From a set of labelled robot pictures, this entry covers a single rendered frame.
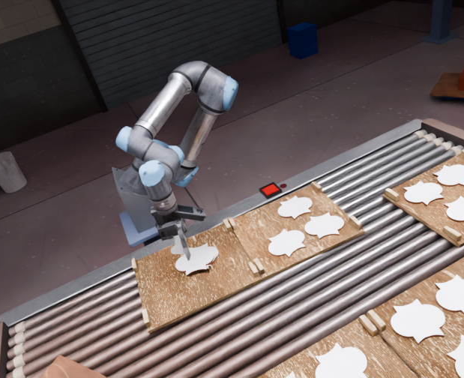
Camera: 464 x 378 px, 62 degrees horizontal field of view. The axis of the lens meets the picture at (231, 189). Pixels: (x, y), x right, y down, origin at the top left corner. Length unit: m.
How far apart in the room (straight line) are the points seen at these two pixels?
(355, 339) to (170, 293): 0.63
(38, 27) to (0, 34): 0.45
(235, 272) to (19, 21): 4.89
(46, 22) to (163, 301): 4.81
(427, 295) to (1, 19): 5.42
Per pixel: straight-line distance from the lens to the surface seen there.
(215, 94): 1.47
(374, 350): 1.18
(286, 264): 1.38
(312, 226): 1.48
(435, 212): 1.56
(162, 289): 1.44
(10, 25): 5.81
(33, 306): 1.73
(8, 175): 4.81
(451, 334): 1.24
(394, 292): 1.32
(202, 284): 1.40
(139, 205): 1.74
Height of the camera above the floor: 1.96
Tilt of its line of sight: 35 degrees down
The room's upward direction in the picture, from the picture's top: 16 degrees counter-clockwise
